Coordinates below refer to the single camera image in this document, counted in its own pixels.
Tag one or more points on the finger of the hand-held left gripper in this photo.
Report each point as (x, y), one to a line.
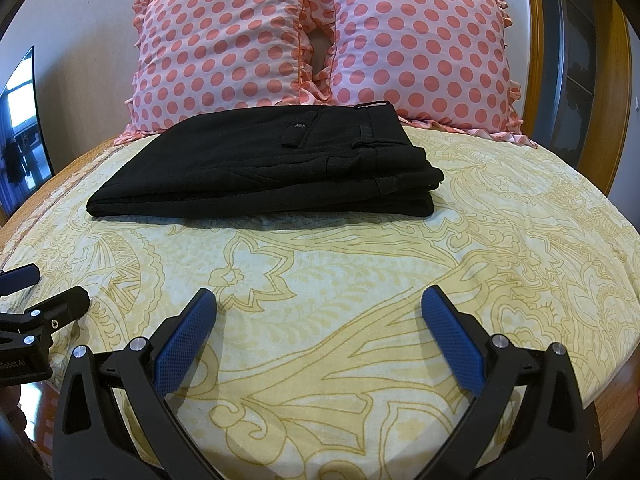
(22, 276)
(65, 302)

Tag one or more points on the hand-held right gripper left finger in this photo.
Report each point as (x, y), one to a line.
(185, 340)

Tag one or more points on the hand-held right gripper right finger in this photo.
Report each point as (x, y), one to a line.
(450, 335)

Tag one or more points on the black pants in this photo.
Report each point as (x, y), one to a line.
(250, 170)

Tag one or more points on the yellow patterned bed sheet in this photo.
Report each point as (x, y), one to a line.
(350, 285)

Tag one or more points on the pink polka dot pillow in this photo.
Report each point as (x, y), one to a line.
(415, 45)
(225, 45)

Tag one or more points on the wall mirror dark frame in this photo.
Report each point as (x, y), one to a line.
(20, 135)

